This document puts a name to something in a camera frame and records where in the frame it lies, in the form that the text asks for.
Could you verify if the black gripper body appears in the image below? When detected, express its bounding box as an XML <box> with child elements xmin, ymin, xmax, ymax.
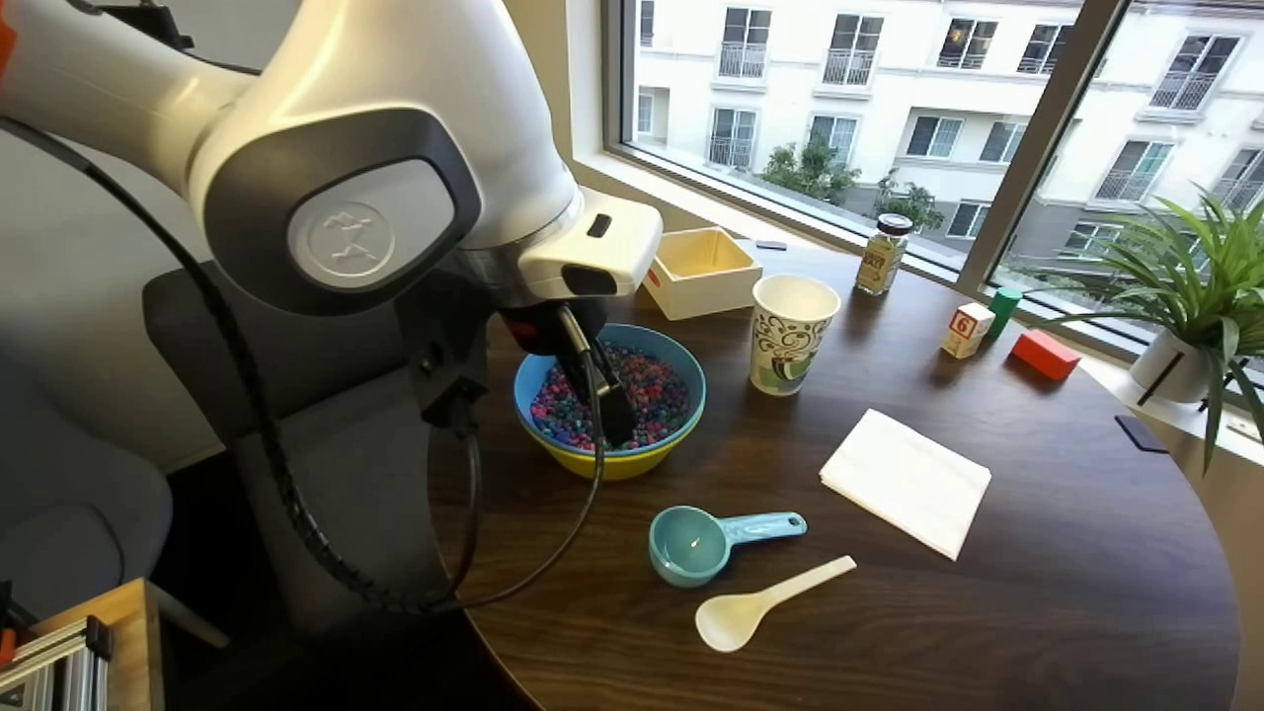
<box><xmin>493</xmin><ymin>292</ymin><xmax>616</xmax><ymax>367</ymax></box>

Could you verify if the blue measuring spoon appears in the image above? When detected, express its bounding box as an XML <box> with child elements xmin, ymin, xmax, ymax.
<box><xmin>644</xmin><ymin>500</ymin><xmax>811</xmax><ymax>594</ymax></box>

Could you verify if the colourful cereal heap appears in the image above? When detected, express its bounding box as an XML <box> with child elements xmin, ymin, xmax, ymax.
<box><xmin>529</xmin><ymin>342</ymin><xmax>697</xmax><ymax>458</ymax></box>

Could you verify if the blue and yellow bowl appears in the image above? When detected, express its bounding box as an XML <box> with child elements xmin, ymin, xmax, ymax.
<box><xmin>511</xmin><ymin>320</ymin><xmax>711</xmax><ymax>487</ymax></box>

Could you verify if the white plastic spoon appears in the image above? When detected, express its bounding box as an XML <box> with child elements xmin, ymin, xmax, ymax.
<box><xmin>691</xmin><ymin>552</ymin><xmax>863</xmax><ymax>656</ymax></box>

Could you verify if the cream wooden box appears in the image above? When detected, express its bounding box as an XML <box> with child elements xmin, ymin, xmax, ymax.
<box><xmin>636</xmin><ymin>226</ymin><xmax>765</xmax><ymax>325</ymax></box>

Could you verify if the printed paper cup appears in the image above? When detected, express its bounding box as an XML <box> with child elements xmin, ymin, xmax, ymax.
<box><xmin>747</xmin><ymin>274</ymin><xmax>844</xmax><ymax>402</ymax></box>

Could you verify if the dark grey sofa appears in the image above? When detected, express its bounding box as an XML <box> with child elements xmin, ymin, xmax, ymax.
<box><xmin>137</xmin><ymin>261</ymin><xmax>598</xmax><ymax>646</ymax></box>

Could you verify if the white paper napkin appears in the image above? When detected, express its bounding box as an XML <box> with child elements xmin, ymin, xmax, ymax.
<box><xmin>816</xmin><ymin>408</ymin><xmax>997</xmax><ymax>566</ymax></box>

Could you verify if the white toy block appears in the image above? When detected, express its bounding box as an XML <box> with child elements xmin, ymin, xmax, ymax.
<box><xmin>940</xmin><ymin>301</ymin><xmax>999</xmax><ymax>362</ymax></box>

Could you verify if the white apartment building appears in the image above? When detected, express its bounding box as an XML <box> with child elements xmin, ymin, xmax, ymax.
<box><xmin>631</xmin><ymin>0</ymin><xmax>1264</xmax><ymax>270</ymax></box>

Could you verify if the red toy block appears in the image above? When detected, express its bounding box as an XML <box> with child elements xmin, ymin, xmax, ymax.
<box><xmin>1009</xmin><ymin>326</ymin><xmax>1081</xmax><ymax>386</ymax></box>

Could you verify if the blue-grey chair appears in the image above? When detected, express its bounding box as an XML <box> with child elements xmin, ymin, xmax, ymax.
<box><xmin>0</xmin><ymin>353</ymin><xmax>178</xmax><ymax>625</ymax></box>

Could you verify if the light wooden cabinet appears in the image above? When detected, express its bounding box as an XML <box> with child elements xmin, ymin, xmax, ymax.
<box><xmin>24</xmin><ymin>578</ymin><xmax>170</xmax><ymax>711</ymax></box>

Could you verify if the white plant pot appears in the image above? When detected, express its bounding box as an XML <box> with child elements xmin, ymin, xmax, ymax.
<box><xmin>1126</xmin><ymin>326</ymin><xmax>1221</xmax><ymax>411</ymax></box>

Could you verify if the green potted plant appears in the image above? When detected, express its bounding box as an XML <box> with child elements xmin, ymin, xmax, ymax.
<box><xmin>1040</xmin><ymin>195</ymin><xmax>1264</xmax><ymax>469</ymax></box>

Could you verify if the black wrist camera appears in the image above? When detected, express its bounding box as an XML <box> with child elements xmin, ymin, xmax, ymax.
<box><xmin>406</xmin><ymin>270</ymin><xmax>493</xmax><ymax>436</ymax></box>

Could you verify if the grey window frame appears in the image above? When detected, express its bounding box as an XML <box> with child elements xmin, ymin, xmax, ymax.
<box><xmin>600</xmin><ymin>0</ymin><xmax>1264</xmax><ymax>362</ymax></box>

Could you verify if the aluminium rail frame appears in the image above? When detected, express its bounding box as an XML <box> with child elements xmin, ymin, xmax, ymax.
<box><xmin>0</xmin><ymin>612</ymin><xmax>115</xmax><ymax>711</ymax></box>

